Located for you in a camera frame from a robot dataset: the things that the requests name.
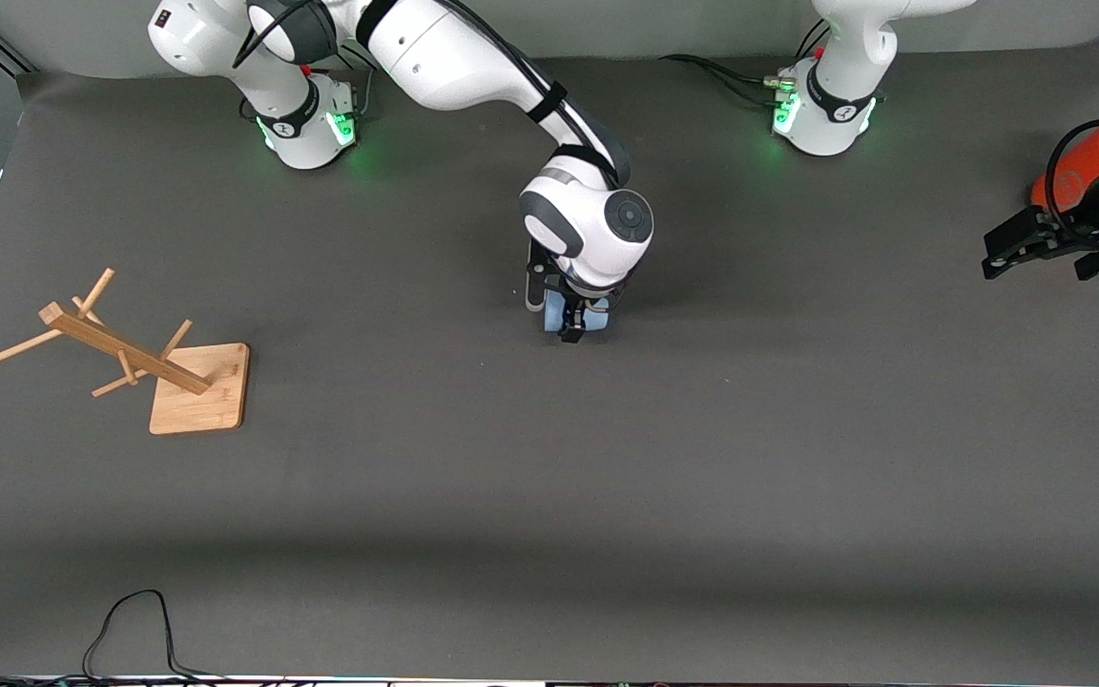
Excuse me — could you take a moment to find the light blue plastic cup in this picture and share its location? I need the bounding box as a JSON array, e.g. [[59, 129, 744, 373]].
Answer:
[[543, 289, 611, 337]]

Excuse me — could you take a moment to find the orange cup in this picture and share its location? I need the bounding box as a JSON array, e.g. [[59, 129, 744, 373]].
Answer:
[[1031, 119, 1099, 209]]

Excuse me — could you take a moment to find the wooden cup rack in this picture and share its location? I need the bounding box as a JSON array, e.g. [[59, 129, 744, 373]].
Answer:
[[0, 268, 251, 436]]

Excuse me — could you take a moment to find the black right arm base cable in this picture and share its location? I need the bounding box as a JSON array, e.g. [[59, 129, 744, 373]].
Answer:
[[335, 43, 389, 117]]

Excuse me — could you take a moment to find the black arm base cable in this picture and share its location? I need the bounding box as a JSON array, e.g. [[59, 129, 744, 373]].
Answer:
[[658, 52, 789, 108], [335, 43, 389, 117]]

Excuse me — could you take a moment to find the black left arm base cable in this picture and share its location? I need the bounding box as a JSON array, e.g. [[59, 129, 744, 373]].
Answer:
[[658, 52, 789, 108]]

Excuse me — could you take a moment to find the thin black looped cable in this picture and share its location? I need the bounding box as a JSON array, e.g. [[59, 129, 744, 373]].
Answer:
[[82, 590, 226, 681]]

